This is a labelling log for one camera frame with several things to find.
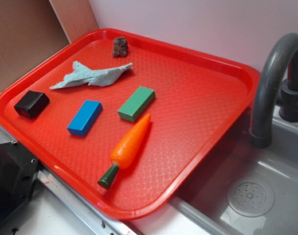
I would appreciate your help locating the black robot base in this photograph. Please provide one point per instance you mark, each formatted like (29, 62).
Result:
(18, 173)

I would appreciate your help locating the green rectangular block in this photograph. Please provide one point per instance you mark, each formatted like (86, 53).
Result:
(136, 104)

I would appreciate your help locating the blue rectangular block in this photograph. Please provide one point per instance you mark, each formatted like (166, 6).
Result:
(85, 118)

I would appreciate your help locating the red plastic tray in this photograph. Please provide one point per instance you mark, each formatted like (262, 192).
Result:
(198, 98)

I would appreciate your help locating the orange toy carrot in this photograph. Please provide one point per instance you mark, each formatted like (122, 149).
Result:
(125, 152)

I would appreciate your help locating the brown rock figure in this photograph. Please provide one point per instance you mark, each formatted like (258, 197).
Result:
(120, 47)

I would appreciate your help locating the light blue cloth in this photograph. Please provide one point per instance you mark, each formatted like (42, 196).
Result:
(82, 75)

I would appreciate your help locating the black box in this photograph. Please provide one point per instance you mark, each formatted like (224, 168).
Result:
(31, 104)

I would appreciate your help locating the grey toy sink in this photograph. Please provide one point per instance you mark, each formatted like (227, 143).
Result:
(203, 196)

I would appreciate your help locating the round sink drain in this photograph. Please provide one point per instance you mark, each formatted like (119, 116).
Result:
(250, 199)

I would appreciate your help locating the grey curved faucet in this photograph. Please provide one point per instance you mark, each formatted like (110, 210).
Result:
(278, 85)

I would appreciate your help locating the brown cardboard panel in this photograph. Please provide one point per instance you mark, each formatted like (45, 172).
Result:
(31, 31)

